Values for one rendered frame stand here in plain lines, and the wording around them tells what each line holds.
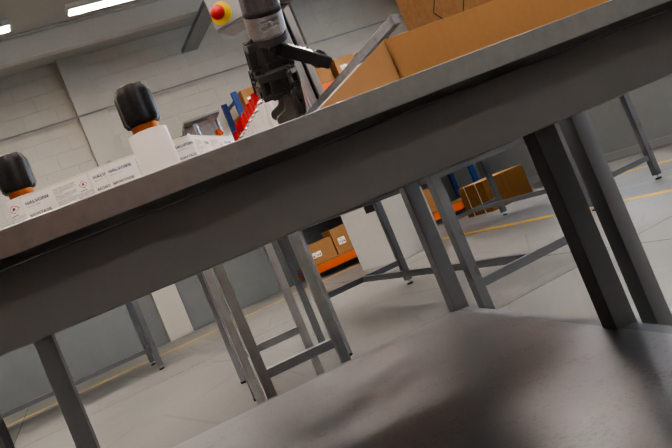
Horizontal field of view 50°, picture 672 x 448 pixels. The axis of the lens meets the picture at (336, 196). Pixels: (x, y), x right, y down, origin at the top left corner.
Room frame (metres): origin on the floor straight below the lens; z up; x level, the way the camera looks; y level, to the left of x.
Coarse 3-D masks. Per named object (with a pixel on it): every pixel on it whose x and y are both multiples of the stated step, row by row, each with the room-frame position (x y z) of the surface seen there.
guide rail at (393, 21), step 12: (384, 24) 0.99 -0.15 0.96; (396, 24) 0.96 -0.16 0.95; (372, 36) 1.04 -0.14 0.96; (384, 36) 1.01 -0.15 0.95; (372, 48) 1.06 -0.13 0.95; (360, 60) 1.12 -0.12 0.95; (348, 72) 1.19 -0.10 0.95; (336, 84) 1.27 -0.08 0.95; (324, 96) 1.36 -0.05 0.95; (312, 108) 1.46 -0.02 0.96
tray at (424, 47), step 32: (512, 0) 0.64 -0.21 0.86; (544, 0) 0.65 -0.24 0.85; (576, 0) 0.66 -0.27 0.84; (608, 0) 0.66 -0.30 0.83; (416, 32) 0.62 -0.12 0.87; (448, 32) 0.62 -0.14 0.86; (480, 32) 0.63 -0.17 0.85; (512, 32) 0.64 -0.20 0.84; (384, 64) 0.63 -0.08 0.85; (416, 64) 0.61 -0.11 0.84; (352, 96) 0.73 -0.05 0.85
